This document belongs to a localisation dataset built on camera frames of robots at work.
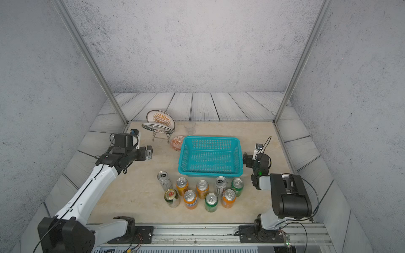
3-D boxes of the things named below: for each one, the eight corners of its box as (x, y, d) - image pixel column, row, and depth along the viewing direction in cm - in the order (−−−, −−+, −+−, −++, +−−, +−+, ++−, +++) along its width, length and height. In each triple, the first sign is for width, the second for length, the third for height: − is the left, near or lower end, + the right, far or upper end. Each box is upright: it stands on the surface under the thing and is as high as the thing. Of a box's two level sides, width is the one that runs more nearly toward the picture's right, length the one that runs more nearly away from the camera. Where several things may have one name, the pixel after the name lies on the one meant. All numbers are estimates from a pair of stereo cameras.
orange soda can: (178, 196, 86) (175, 188, 78) (179, 185, 90) (176, 176, 82) (188, 196, 86) (186, 188, 78) (189, 185, 90) (187, 176, 82)
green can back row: (205, 212, 81) (204, 205, 73) (205, 200, 85) (204, 192, 77) (217, 212, 81) (218, 205, 73) (216, 200, 85) (217, 192, 77)
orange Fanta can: (185, 210, 82) (183, 202, 73) (186, 198, 86) (184, 190, 77) (196, 210, 82) (195, 202, 73) (197, 198, 86) (195, 189, 77)
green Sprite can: (230, 197, 86) (232, 189, 77) (229, 186, 90) (231, 177, 81) (241, 197, 86) (244, 189, 77) (239, 186, 90) (243, 177, 81)
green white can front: (167, 208, 82) (162, 200, 74) (169, 196, 86) (165, 188, 78) (179, 208, 82) (176, 200, 74) (180, 196, 86) (177, 188, 78)
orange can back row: (222, 208, 82) (223, 201, 74) (221, 196, 86) (222, 188, 78) (234, 208, 82) (236, 201, 74) (232, 196, 86) (235, 188, 78)
